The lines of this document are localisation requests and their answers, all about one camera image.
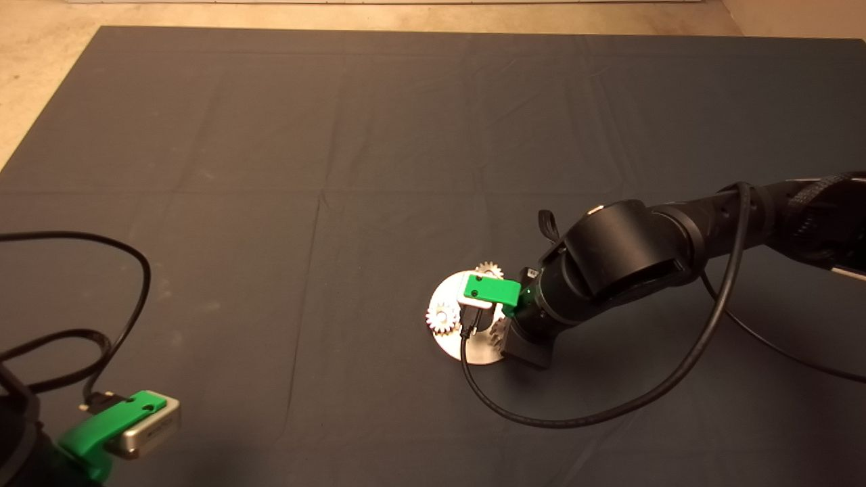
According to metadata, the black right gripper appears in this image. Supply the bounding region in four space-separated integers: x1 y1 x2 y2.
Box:
501 266 562 371

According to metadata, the round metal carrier plate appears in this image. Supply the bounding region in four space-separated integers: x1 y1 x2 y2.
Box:
429 269 508 365

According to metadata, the dark grey table cloth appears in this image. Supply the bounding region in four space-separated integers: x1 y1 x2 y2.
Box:
0 26 866 487

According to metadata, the thin black right camera cable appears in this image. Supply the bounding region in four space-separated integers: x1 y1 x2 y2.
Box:
459 181 866 430

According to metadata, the thin black camera cable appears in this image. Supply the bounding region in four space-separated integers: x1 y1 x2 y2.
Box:
0 232 152 412
459 181 866 430

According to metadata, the green right camera mount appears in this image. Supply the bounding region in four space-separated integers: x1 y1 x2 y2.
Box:
463 273 522 319

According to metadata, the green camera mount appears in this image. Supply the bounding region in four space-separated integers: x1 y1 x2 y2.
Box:
463 273 522 319
58 390 168 482

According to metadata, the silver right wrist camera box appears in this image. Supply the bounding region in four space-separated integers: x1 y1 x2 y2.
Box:
457 275 498 310

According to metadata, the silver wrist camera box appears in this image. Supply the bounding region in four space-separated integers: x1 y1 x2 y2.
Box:
112 394 182 461
457 275 498 310

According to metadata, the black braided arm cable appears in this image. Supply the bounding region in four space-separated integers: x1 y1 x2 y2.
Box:
788 172 866 227

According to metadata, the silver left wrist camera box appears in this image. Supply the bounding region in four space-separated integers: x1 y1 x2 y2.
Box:
112 394 182 461

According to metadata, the thin black left camera cable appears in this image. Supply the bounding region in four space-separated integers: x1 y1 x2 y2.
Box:
0 232 152 412

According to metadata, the green left camera mount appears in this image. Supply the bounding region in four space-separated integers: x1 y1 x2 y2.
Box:
58 390 168 482

